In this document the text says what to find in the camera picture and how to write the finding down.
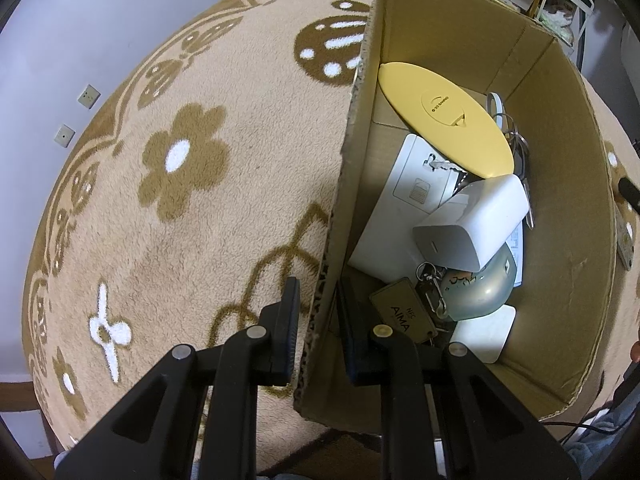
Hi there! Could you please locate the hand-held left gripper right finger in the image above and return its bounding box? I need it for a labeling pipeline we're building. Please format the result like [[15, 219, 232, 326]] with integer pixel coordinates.
[[336, 277, 581, 480]]

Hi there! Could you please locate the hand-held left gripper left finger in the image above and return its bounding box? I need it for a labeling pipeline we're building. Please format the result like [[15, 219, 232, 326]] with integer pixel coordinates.
[[54, 276, 302, 480]]

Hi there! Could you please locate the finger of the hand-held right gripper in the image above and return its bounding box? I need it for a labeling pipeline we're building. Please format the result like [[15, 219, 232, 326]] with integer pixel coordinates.
[[617, 176, 640, 209]]

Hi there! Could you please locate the brown key tag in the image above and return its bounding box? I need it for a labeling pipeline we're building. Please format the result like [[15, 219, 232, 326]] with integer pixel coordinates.
[[369, 280, 441, 345]]

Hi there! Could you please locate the cardboard box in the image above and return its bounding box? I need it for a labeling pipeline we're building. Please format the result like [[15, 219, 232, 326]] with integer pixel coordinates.
[[290, 0, 621, 433]]

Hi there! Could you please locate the metal key bunch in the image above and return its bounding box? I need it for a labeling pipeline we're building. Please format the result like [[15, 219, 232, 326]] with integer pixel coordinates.
[[415, 261, 451, 319]]

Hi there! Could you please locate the black head key bunch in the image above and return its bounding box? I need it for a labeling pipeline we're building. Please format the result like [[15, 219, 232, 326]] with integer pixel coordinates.
[[497, 112, 535, 228]]

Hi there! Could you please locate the white box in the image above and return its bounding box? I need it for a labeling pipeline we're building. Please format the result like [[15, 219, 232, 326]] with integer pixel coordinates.
[[347, 132, 526, 286]]

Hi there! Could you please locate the cartoon acrylic charm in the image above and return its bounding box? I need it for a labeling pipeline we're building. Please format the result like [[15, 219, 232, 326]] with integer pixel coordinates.
[[440, 242, 518, 322]]

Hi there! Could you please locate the white charger block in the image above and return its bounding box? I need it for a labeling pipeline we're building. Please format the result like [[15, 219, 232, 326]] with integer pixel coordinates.
[[411, 174, 531, 271]]

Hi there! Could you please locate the silver key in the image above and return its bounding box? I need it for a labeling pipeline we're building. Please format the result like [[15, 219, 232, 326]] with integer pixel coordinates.
[[424, 152, 471, 183]]

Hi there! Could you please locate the tan flower print blanket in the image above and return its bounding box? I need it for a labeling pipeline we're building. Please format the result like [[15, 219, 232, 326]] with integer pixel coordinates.
[[20, 0, 640, 461]]

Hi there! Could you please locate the person's blue jeans leg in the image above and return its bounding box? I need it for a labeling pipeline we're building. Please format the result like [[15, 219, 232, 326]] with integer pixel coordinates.
[[565, 395, 640, 461]]

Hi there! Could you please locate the black cable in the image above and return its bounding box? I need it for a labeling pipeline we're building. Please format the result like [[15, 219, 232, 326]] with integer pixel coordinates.
[[542, 407, 631, 436]]

